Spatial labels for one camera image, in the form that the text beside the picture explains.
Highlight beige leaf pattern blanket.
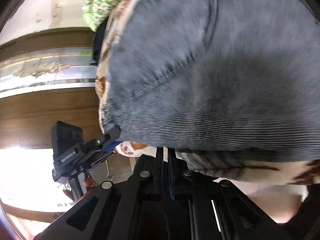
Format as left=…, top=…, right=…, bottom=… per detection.
left=94, top=0, right=320, bottom=186

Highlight dark wooden wardrobe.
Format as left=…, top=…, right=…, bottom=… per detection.
left=1, top=27, right=101, bottom=149

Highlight grey blue denim pants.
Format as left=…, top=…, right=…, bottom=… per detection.
left=105, top=0, right=320, bottom=163

